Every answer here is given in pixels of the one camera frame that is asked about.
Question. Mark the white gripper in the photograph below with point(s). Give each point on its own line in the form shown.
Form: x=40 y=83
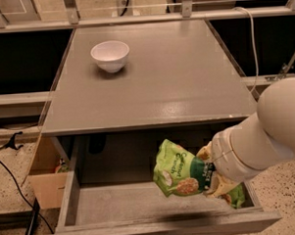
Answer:
x=222 y=155

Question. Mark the cardboard box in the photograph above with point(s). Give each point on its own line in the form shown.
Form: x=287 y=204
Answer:
x=44 y=177

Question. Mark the green rice chip bag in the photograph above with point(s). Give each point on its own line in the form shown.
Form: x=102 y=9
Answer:
x=178 y=172

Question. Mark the white bowl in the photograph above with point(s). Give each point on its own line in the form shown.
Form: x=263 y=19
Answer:
x=110 y=56

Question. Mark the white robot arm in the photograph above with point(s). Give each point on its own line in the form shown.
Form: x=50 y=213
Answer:
x=264 y=139

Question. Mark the grey cabinet with top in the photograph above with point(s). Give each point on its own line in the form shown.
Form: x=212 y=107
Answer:
x=176 y=73

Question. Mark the open grey wooden drawer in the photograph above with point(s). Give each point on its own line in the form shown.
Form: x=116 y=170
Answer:
x=110 y=190

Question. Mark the black clamp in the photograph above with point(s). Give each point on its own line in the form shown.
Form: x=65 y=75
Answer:
x=12 y=144

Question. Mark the small item in box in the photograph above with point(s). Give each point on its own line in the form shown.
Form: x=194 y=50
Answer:
x=62 y=167

